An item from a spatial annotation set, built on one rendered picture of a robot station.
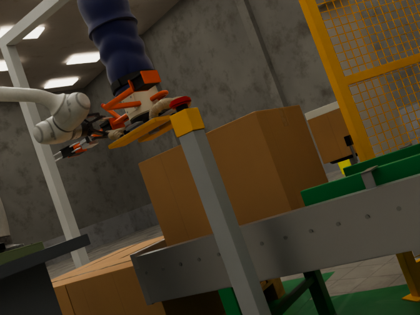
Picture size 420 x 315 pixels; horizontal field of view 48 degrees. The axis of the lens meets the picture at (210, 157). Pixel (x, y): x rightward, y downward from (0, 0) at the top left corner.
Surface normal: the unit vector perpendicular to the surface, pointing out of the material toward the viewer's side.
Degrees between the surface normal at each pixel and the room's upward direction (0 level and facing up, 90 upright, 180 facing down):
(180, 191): 90
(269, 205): 90
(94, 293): 90
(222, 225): 90
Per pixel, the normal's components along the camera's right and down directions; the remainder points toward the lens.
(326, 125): -0.29, 0.04
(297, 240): -0.54, 0.15
